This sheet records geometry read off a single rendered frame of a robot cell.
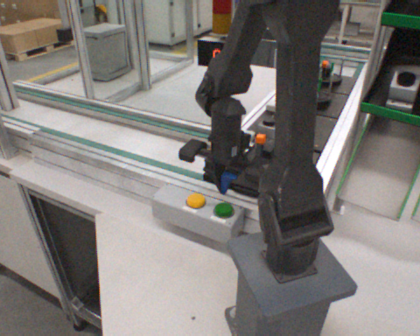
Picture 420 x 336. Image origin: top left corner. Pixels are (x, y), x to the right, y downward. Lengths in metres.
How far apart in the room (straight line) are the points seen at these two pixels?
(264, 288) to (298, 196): 0.14
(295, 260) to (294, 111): 0.20
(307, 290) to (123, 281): 0.41
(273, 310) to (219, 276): 0.30
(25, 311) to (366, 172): 1.65
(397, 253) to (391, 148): 0.25
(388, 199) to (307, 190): 0.36
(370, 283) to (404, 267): 0.10
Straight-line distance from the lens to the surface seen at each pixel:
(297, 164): 0.44
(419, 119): 0.70
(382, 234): 0.96
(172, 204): 0.79
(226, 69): 0.56
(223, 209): 0.75
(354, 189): 0.81
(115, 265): 0.82
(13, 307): 2.00
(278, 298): 0.50
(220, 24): 0.95
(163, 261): 0.81
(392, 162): 0.82
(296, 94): 0.41
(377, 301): 0.80
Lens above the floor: 1.46
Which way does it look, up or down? 33 degrees down
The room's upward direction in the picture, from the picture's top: straight up
